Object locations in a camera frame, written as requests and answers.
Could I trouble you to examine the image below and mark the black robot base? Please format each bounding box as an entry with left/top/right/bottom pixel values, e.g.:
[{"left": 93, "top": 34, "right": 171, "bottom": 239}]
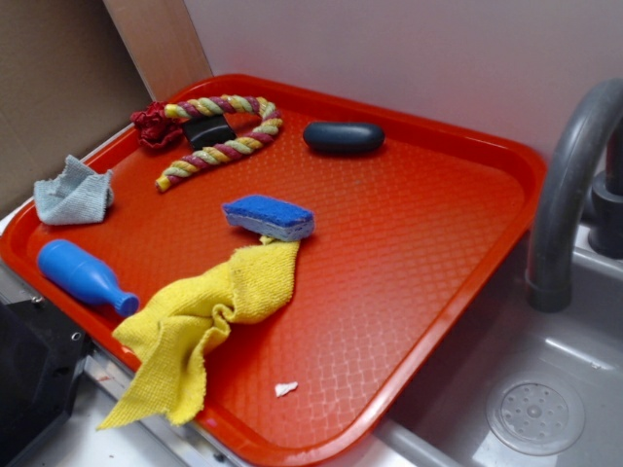
[{"left": 1, "top": 297, "right": 92, "bottom": 466}]

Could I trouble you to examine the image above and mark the yellow cloth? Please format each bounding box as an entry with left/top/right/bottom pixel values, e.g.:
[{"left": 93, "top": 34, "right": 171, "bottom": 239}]
[{"left": 99, "top": 237, "right": 300, "bottom": 429}]

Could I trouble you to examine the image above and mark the light blue cloth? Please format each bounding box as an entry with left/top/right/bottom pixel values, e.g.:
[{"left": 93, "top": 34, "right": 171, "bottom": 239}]
[{"left": 33, "top": 155, "right": 114, "bottom": 226}]

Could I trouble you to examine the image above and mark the blue sponge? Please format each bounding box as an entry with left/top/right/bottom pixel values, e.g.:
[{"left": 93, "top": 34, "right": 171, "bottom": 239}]
[{"left": 222, "top": 195, "right": 315, "bottom": 241}]

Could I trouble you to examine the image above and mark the dark blue oval stone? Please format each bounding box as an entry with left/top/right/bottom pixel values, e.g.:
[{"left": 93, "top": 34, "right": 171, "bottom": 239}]
[{"left": 303, "top": 122, "right": 385, "bottom": 154}]

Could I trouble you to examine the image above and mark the red plastic tray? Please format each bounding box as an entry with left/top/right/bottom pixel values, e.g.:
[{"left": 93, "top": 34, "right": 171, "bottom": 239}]
[{"left": 1, "top": 75, "right": 546, "bottom": 466}]

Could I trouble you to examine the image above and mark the small black block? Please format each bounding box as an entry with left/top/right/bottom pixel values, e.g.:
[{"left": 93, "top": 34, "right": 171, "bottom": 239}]
[{"left": 181, "top": 115, "right": 237, "bottom": 151}]

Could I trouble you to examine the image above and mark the white paper scrap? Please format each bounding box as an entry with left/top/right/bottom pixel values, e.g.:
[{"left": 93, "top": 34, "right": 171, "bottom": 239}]
[{"left": 275, "top": 381, "right": 298, "bottom": 398}]

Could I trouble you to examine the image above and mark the grey sink faucet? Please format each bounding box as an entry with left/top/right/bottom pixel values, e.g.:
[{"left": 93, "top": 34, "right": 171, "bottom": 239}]
[{"left": 526, "top": 78, "right": 622, "bottom": 312}]

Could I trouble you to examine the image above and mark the blue plastic bottle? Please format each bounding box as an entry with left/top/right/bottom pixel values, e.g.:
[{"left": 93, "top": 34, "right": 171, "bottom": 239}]
[{"left": 37, "top": 239, "right": 139, "bottom": 317}]

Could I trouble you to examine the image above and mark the grey toy sink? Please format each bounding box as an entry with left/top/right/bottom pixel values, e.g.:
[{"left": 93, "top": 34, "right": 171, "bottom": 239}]
[{"left": 374, "top": 228, "right": 623, "bottom": 467}]

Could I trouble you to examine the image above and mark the brown cardboard panel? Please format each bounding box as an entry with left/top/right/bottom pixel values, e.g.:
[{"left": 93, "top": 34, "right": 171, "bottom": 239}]
[{"left": 1, "top": 1, "right": 211, "bottom": 214}]

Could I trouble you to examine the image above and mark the sink drain strainer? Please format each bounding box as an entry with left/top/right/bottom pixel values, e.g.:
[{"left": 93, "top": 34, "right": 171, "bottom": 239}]
[{"left": 486, "top": 372, "right": 585, "bottom": 456}]

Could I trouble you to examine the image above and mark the multicolour rope toy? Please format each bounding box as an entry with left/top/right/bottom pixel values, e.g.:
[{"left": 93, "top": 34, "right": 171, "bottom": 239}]
[{"left": 130, "top": 94, "right": 283, "bottom": 193}]

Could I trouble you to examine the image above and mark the dark grey faucet handle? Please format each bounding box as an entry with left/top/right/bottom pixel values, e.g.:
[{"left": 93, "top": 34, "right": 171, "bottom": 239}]
[{"left": 588, "top": 123, "right": 622, "bottom": 260}]

